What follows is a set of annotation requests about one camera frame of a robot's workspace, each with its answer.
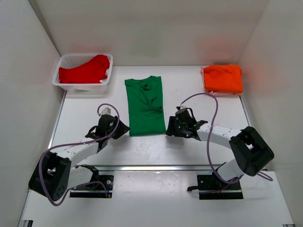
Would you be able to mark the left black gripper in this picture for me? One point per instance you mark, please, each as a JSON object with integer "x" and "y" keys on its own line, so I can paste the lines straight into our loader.
{"x": 122, "y": 129}

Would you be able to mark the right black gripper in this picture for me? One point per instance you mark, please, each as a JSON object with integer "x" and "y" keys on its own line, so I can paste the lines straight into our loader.
{"x": 172, "y": 130}

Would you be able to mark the green t shirt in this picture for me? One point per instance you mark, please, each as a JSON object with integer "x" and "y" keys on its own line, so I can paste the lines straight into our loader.
{"x": 145, "y": 106}

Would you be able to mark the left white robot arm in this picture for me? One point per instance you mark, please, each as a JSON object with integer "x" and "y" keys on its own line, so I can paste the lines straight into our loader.
{"x": 56, "y": 173}

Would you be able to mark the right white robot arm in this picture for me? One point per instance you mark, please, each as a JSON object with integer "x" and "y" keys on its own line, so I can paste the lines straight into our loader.
{"x": 251, "y": 152}

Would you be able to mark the red t shirt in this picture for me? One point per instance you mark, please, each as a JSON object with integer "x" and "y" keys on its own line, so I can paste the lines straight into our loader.
{"x": 92, "y": 72}

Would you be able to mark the white plastic basket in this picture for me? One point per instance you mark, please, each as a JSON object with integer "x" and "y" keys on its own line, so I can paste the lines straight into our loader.
{"x": 74, "y": 60}

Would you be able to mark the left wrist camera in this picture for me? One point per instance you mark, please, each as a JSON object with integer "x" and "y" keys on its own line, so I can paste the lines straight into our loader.
{"x": 105, "y": 111}

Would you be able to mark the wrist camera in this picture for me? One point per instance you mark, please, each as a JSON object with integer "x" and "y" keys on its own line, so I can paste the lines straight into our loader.
{"x": 180, "y": 107}
{"x": 105, "y": 111}

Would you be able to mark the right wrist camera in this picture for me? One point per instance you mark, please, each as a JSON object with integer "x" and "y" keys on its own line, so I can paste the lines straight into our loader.
{"x": 180, "y": 107}

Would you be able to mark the aluminium rail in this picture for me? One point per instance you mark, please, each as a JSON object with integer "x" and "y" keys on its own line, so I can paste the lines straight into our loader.
{"x": 154, "y": 168}

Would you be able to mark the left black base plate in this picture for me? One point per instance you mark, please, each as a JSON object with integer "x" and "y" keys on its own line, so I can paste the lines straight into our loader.
{"x": 95, "y": 190}

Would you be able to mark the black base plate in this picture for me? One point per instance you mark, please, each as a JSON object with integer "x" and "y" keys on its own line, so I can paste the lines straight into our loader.
{"x": 95, "y": 190}
{"x": 211, "y": 188}

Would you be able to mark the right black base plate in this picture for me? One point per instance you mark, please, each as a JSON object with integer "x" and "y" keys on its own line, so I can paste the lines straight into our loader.
{"x": 211, "y": 188}

